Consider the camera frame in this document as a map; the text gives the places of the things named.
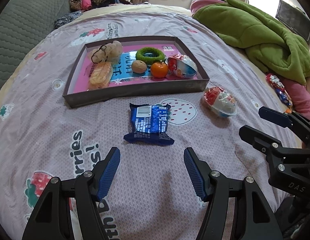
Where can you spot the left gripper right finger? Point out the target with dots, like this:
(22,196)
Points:
(253,217)

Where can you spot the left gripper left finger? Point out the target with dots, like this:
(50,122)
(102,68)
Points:
(51,219)

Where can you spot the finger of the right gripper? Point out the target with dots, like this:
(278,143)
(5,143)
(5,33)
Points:
(297,123)
(275,153)

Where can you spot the surprise egg toy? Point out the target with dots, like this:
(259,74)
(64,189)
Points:
(220,102)
(182,66)

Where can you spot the blue snack packet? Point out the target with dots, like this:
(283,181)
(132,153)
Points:
(149,124)

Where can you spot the brown shallow cardboard tray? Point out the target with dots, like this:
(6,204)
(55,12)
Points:
(196,84)

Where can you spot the orange tangerine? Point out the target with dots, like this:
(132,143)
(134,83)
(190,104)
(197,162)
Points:
(159,69)

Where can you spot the orange packaged cracker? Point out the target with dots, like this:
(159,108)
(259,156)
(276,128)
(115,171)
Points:
(101,76)

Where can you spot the walnut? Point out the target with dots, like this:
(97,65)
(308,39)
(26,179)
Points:
(139,67)

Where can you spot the beige mesh drawstring pouch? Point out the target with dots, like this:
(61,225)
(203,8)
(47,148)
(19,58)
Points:
(110,52)

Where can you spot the pink pillow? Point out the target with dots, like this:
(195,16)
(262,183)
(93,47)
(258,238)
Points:
(299,96)

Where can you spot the red foil candy wrapper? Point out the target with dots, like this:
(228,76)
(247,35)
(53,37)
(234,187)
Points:
(280,90)

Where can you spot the pink strawberry bedsheet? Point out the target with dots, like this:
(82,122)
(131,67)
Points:
(151,196)

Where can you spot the green plush blanket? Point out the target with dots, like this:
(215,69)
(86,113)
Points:
(268,43)

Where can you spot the dark patterned cloth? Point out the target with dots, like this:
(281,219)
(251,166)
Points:
(67,19)

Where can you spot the grey quilted headboard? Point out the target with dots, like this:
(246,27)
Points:
(23,24)

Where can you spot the black wall television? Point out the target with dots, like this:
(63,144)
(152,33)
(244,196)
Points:
(294,19)

